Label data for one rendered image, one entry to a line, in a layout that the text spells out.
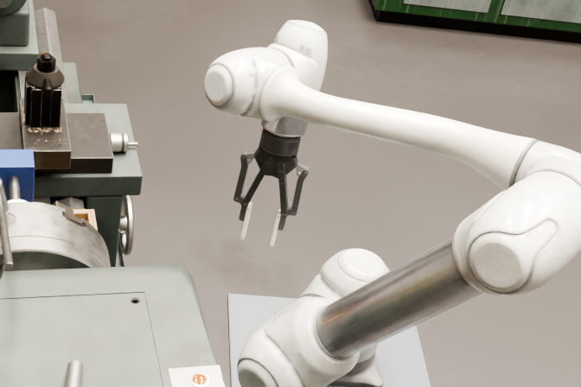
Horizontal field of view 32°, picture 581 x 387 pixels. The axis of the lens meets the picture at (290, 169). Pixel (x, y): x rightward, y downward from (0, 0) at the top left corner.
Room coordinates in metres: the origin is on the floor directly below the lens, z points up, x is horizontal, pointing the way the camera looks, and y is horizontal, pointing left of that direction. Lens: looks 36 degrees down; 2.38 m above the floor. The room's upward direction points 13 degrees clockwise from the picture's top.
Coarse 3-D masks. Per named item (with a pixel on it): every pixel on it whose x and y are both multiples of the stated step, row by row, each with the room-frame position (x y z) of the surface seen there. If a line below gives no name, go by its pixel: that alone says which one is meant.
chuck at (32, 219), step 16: (16, 208) 1.31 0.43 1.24; (32, 208) 1.32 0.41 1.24; (48, 208) 1.33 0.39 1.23; (16, 224) 1.27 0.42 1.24; (32, 224) 1.28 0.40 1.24; (48, 224) 1.29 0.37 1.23; (64, 224) 1.31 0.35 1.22; (64, 240) 1.27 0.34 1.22; (80, 240) 1.30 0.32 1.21; (96, 240) 1.34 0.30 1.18; (96, 256) 1.30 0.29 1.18
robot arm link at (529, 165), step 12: (540, 144) 1.41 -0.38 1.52; (552, 144) 1.42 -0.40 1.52; (528, 156) 1.39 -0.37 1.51; (540, 156) 1.38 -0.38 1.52; (552, 156) 1.37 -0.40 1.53; (564, 156) 1.38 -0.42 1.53; (576, 156) 1.38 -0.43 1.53; (528, 168) 1.37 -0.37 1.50; (540, 168) 1.33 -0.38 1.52; (552, 168) 1.32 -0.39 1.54; (564, 168) 1.33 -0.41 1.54; (576, 168) 1.33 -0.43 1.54; (516, 180) 1.37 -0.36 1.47; (576, 180) 1.30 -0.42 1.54
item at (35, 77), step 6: (36, 66) 1.88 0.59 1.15; (30, 72) 1.87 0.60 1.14; (36, 72) 1.86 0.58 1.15; (54, 72) 1.87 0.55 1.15; (60, 72) 1.89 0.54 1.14; (30, 78) 1.86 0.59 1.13; (36, 78) 1.85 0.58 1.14; (42, 78) 1.85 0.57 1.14; (48, 78) 1.86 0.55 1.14; (54, 78) 1.86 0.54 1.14; (60, 78) 1.88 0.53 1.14; (30, 84) 1.85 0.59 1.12; (36, 84) 1.84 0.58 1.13; (42, 84) 1.85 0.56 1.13; (54, 84) 1.86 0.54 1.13; (60, 84) 1.87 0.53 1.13
